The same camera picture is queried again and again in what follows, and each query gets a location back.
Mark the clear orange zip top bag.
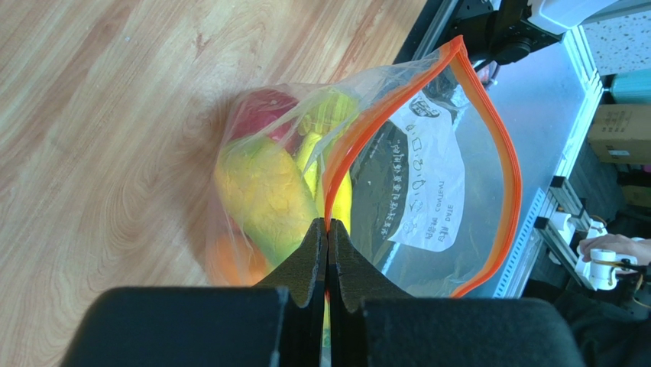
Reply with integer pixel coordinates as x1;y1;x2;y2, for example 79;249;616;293
205;36;523;297

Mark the cardboard box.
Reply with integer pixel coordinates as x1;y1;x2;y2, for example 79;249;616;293
588;104;650;165

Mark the orange persimmon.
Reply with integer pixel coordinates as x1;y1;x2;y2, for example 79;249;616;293
205;233;271;287

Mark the yellow banana bunch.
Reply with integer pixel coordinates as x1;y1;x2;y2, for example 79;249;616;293
295;88;358;217

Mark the person hand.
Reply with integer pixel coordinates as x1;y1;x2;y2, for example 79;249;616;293
578;234;650;265

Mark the red pomegranate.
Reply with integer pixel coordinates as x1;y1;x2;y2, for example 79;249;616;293
225;88;299;142

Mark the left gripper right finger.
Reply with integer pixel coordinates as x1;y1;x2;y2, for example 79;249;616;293
328;220;584;366

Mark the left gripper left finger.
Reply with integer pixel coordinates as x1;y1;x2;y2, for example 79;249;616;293
62;218;327;366

